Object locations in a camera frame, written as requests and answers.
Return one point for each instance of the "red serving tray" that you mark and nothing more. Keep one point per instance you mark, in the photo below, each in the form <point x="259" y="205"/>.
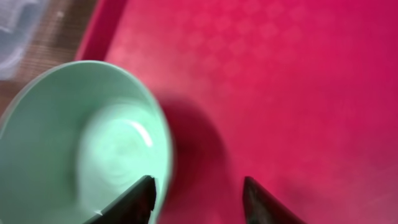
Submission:
<point x="300" y="95"/>

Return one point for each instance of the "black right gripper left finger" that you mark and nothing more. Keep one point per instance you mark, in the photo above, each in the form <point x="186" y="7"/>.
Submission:
<point x="134" y="206"/>

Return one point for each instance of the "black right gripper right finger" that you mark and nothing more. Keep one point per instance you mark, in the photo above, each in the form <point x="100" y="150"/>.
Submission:
<point x="261" y="207"/>

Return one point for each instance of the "clear plastic bin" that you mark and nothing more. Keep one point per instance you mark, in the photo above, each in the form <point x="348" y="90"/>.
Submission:
<point x="19" y="21"/>

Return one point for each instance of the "mint green bowl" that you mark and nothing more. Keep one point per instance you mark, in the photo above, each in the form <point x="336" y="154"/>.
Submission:
<point x="77" y="138"/>

